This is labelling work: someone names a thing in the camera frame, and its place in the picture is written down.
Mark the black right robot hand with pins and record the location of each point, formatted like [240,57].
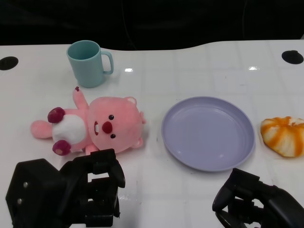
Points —
[280,206]

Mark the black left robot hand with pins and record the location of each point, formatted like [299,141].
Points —
[47,194]

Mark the pink plush beaver doll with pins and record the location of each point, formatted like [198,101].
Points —
[118,123]

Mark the lavender plastic plate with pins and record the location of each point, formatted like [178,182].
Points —
[206,133]

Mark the orange striped bread toy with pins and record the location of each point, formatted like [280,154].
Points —
[282,140]

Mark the teal plastic mug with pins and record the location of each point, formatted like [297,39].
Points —
[88,71]

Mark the black table grommet hole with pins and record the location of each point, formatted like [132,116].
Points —
[292,57]
[8,63]

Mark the black backdrop cloth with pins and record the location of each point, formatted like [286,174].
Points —
[152,19]

